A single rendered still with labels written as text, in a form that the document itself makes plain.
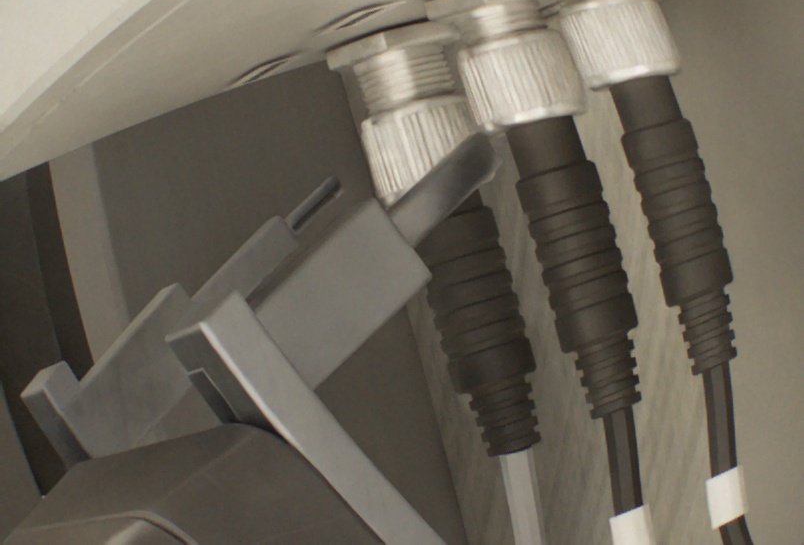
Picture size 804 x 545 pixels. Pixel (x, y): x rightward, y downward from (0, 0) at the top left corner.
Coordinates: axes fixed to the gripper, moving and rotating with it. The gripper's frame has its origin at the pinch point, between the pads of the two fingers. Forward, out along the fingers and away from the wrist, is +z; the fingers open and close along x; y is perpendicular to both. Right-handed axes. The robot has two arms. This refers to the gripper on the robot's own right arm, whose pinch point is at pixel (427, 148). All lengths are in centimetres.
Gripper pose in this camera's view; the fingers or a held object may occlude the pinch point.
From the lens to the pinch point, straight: 68.0
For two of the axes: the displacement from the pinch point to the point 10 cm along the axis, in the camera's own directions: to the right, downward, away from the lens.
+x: 5.3, -2.0, -8.3
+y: 5.9, 7.9, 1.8
